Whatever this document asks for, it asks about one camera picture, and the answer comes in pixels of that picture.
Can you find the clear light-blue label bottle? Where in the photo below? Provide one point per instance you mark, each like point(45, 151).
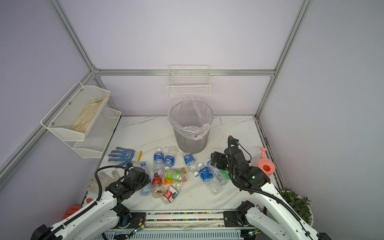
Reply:
point(220, 177)

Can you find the red label clear bottle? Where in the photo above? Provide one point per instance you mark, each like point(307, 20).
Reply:
point(172, 192)

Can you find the white mesh shelf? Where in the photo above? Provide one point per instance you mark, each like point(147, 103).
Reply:
point(59, 120)
point(99, 135)

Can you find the blue dotted work glove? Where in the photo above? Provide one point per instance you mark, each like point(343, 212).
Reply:
point(123, 156)

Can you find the orange rubber glove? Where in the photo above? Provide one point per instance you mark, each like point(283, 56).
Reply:
point(74, 208)

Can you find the red label purple-cap bottle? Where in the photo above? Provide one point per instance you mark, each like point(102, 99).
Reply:
point(157, 186)

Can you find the green orange label bottle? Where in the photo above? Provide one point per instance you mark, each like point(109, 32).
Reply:
point(169, 177)

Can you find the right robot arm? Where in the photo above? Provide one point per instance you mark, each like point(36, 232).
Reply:
point(285, 223)

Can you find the white wire wall basket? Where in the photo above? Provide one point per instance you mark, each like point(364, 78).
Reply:
point(188, 81)

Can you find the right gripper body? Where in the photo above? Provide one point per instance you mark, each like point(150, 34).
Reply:
point(221, 162)

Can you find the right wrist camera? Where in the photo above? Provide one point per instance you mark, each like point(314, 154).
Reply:
point(235, 142)

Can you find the beige cloth in shelf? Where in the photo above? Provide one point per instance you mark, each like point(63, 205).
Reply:
point(86, 117)

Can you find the white mesh upper shelf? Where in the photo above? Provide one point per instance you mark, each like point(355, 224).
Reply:
point(59, 120)

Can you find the clear plastic bin liner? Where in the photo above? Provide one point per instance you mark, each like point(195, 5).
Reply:
point(192, 118)

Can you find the large clear blue-cap bottle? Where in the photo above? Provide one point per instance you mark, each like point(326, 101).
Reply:
point(146, 190)

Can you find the white mesh lower shelf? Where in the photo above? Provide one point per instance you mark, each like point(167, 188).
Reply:
point(99, 135)

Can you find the capless blue label bottle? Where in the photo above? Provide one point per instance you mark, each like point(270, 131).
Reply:
point(170, 158)

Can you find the pink watering can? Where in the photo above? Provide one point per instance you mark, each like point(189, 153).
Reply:
point(266, 165)

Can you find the potted green plant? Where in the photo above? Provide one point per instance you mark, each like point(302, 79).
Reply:
point(301, 205)

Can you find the Pocari Sweat bottle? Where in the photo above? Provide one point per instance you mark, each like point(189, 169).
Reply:
point(191, 163)

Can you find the green plastic bottle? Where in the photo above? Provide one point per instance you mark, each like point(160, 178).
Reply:
point(225, 174)

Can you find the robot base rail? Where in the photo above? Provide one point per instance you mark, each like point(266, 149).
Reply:
point(181, 219)

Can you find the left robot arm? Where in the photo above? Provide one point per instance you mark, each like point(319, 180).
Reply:
point(102, 213)

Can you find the yellow-cap clear bottle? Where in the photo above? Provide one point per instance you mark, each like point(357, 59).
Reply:
point(180, 171)

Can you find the grey mesh waste bin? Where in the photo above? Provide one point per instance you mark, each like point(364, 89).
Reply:
point(191, 146)

